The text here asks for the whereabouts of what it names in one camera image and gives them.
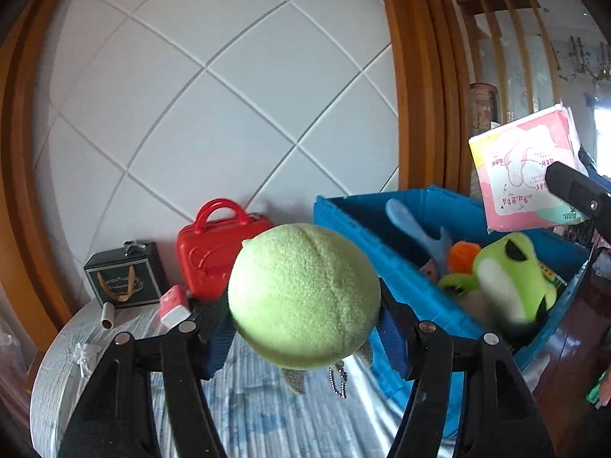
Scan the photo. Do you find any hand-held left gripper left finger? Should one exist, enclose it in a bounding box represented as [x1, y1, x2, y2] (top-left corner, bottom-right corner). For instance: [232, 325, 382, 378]
[57, 291, 234, 458]

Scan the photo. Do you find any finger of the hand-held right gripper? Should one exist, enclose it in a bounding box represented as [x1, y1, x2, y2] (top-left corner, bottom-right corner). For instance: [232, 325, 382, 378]
[577, 145, 600, 177]
[544, 161, 611, 244]

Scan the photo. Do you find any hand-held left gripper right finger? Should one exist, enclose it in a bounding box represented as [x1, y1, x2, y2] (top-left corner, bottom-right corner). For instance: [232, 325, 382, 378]
[375, 277, 557, 458]

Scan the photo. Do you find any pink and white packet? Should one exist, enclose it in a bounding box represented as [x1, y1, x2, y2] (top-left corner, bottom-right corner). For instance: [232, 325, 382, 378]
[468, 105, 590, 234]

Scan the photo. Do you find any blue plastic crate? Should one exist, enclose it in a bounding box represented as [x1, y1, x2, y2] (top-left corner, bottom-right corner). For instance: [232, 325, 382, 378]
[312, 185, 593, 440]

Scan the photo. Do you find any green plush ball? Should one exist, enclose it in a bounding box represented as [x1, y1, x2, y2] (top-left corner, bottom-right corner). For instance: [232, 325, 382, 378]
[228, 223, 383, 399]

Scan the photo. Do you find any green frog plush toy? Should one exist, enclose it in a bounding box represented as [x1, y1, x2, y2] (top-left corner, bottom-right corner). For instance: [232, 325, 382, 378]
[436, 234, 558, 325]

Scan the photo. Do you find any cloth-covered round desktop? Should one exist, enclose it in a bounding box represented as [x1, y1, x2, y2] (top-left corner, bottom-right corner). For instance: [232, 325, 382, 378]
[29, 291, 459, 458]

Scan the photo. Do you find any small red white box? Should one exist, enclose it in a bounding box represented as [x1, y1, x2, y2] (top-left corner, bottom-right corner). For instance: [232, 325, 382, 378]
[159, 284, 192, 334]

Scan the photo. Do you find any red toy suitcase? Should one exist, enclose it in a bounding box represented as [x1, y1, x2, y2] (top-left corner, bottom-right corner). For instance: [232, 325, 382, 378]
[176, 198, 274, 302]

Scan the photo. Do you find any hanging dried plant decoration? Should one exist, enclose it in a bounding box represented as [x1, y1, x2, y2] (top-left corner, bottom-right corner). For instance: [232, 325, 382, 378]
[568, 35, 611, 87]

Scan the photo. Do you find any orange plush toy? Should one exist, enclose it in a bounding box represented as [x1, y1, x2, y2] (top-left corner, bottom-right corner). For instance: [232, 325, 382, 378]
[448, 241, 483, 275]

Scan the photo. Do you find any dark green gift bag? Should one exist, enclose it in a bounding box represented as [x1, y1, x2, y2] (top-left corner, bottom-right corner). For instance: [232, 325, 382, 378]
[83, 240, 167, 309]

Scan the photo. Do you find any brown ceramic jar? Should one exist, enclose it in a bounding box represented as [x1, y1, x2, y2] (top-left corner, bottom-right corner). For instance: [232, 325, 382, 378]
[468, 82, 502, 137]

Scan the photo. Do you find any light blue plastic comb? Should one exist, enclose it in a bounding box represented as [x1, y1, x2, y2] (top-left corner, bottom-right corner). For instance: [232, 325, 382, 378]
[386, 199, 453, 277]

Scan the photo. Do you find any clear plastic wrapper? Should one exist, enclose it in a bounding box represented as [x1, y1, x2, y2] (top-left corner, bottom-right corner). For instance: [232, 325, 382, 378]
[71, 341, 103, 377]

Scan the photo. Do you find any wooden slatted partition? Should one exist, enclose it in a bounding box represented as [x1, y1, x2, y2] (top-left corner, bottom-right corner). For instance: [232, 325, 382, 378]
[456, 0, 564, 125]

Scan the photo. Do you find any wooden pillar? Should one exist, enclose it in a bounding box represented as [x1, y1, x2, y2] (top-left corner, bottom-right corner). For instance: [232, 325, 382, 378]
[375, 0, 473, 196]

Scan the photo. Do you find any clear plastic bag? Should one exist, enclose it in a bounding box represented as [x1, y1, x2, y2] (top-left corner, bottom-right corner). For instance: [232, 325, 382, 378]
[0, 315, 44, 392]

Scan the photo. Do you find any wooden door frame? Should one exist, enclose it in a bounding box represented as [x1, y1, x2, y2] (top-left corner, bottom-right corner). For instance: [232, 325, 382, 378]
[0, 0, 82, 335]

